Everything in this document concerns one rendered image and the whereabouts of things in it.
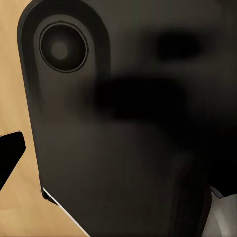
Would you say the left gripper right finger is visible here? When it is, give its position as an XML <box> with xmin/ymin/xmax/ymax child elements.
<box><xmin>221</xmin><ymin>131</ymin><xmax>237</xmax><ymax>171</ymax></box>

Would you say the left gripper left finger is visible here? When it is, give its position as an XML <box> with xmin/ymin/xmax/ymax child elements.
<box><xmin>0</xmin><ymin>131</ymin><xmax>26</xmax><ymax>190</ymax></box>

